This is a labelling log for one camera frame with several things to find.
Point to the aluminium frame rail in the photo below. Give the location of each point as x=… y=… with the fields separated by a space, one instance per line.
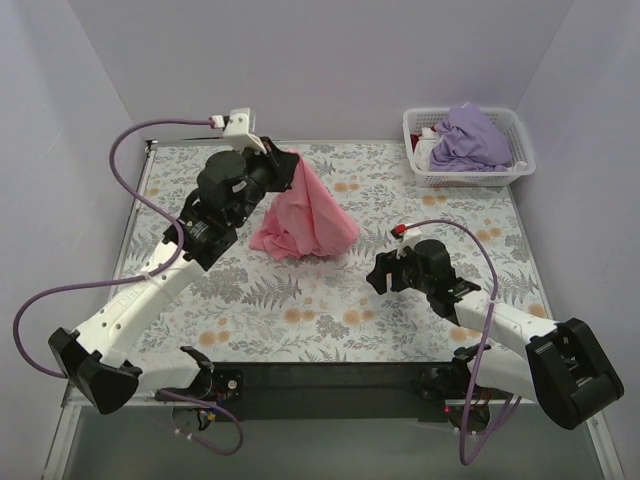
x=322 y=421

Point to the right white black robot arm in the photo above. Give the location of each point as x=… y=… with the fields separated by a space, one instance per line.
x=559 y=365

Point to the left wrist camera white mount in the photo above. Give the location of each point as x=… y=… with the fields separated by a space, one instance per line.
x=238 y=130

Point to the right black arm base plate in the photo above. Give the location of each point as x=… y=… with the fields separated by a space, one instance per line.
x=442 y=382

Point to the dark red garment in basket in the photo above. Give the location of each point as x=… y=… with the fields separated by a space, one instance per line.
x=414 y=140

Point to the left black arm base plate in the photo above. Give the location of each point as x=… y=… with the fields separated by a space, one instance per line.
x=218 y=385

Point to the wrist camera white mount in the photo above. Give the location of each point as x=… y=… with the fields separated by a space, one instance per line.
x=238 y=130
x=408 y=237

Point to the floral table mat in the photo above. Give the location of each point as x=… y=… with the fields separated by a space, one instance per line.
x=250 y=307

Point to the pink t shirt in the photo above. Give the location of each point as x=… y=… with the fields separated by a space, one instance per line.
x=305 y=220

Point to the white garment in basket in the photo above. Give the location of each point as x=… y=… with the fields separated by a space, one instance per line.
x=430 y=138

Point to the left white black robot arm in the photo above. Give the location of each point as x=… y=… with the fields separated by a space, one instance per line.
x=95 y=355

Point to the purple t shirt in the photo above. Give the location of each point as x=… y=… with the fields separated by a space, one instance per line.
x=470 y=142

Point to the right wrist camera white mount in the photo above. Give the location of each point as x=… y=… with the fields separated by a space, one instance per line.
x=408 y=237

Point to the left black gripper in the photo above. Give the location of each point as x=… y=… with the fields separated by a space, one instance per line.
x=280 y=166

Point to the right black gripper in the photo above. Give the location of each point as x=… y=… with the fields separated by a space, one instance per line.
x=388 y=275

